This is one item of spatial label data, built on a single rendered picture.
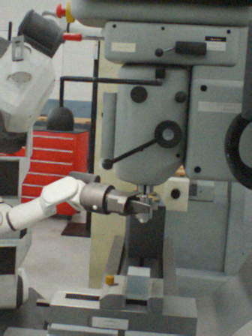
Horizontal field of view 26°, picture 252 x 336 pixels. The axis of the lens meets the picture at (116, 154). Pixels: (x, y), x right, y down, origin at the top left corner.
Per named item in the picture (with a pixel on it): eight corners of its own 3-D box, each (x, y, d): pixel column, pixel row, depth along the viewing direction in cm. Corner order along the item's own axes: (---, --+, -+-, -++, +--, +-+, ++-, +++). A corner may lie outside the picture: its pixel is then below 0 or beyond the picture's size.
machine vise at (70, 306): (46, 334, 128) (48, 289, 127) (58, 309, 143) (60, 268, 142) (196, 349, 125) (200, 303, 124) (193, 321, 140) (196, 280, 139)
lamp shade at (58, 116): (41, 128, 144) (42, 104, 143) (66, 128, 148) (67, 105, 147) (53, 131, 138) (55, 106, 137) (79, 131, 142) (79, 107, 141)
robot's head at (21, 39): (14, 74, 173) (7, 61, 166) (14, 51, 176) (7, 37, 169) (34, 71, 172) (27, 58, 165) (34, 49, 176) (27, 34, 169)
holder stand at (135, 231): (127, 257, 188) (130, 200, 186) (124, 239, 210) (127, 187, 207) (162, 259, 189) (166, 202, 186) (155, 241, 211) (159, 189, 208)
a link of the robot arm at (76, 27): (96, 45, 224) (51, 37, 226) (100, 19, 220) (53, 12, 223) (91, 47, 214) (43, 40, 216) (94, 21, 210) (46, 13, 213)
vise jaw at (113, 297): (98, 308, 128) (100, 292, 127) (104, 289, 140) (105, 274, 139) (124, 310, 127) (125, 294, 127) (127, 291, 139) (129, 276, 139)
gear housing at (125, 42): (102, 60, 137) (104, 19, 136) (110, 64, 161) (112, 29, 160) (238, 67, 135) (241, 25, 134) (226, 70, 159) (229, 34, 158)
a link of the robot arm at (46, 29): (23, 30, 199) (20, 35, 186) (36, 9, 197) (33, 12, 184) (51, 48, 202) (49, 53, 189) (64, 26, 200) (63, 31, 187)
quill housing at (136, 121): (109, 185, 143) (116, 61, 139) (115, 172, 163) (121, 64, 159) (183, 190, 142) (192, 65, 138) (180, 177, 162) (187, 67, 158)
